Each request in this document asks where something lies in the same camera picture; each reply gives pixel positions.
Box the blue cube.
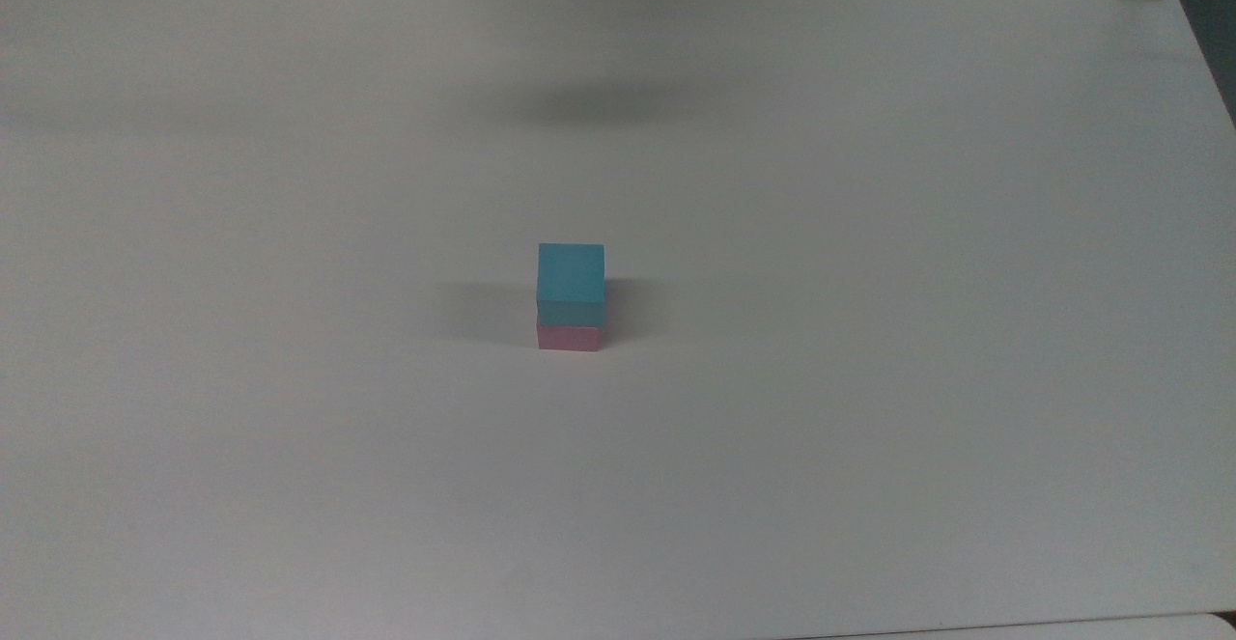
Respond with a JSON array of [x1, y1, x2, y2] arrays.
[[536, 242, 606, 328]]

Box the pink cube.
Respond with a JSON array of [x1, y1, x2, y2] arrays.
[[536, 320, 606, 352]]

